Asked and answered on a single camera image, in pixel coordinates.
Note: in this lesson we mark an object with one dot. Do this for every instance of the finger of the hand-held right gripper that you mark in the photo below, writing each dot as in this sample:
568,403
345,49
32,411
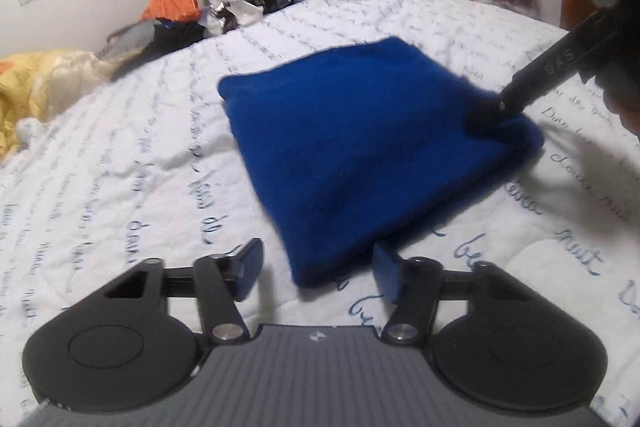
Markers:
550,69

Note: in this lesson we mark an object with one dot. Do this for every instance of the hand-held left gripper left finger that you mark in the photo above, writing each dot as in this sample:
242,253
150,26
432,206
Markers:
250,268

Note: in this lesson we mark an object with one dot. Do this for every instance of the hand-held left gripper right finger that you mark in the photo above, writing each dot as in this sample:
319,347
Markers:
386,272

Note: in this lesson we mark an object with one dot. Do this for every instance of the blue fleece garment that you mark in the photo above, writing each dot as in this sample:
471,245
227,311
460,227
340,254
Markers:
360,142

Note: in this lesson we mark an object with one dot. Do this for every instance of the white script-printed bedsheet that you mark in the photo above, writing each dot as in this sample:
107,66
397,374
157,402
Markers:
150,167

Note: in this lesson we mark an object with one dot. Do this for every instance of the black clothing heap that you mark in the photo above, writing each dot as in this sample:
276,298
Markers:
165,37

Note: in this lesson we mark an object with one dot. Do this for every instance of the silver foil bag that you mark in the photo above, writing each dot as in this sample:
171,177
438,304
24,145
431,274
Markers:
232,14

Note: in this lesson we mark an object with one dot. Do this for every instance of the yellow quilt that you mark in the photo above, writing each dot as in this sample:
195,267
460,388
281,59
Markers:
45,87

